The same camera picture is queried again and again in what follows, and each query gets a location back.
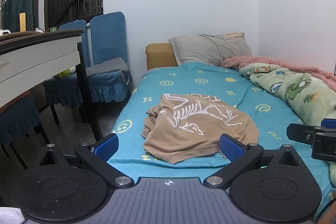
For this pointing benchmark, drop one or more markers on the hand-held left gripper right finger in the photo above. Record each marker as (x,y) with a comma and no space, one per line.
(232,148)

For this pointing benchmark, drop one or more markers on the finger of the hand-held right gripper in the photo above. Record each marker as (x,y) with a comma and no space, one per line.
(325,148)
(299,132)

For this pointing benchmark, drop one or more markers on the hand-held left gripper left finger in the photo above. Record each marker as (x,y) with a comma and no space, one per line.
(107,146)

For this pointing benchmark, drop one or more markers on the tan skeleton print t-shirt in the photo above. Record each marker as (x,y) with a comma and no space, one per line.
(199,134)

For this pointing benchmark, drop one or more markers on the green frog print blanket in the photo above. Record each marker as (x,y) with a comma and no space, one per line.
(296,87)

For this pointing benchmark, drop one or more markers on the pink fluffy blanket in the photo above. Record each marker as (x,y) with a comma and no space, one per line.
(288,62)

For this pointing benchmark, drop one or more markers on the grey seat cushion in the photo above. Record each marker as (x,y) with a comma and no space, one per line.
(106,66)

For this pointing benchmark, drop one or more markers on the white plush toy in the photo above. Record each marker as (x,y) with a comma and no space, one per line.
(72,71)

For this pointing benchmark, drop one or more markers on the green plush toy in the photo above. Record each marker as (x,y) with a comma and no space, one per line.
(62,73)

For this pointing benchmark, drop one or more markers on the bed with turquoise printed sheet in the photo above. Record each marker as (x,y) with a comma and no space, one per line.
(183,77)

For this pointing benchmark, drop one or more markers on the grey pillow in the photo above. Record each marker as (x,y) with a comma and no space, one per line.
(210,49)

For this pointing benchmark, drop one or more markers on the mustard yellow cushion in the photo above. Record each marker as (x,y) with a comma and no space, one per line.
(160,56)

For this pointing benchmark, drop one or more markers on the tan pillow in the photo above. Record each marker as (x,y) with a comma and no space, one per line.
(235,35)

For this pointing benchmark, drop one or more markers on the white table with dark legs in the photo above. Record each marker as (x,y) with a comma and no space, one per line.
(39,56)

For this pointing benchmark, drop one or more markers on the person's grey clothing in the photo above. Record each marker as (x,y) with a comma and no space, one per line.
(10,216)

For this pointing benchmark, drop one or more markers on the small green can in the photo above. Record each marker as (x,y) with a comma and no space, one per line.
(53,29)

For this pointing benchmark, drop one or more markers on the yellow box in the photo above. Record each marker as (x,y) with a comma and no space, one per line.
(22,22)

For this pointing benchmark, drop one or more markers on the dark green covered chair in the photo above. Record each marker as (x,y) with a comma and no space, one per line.
(13,11)

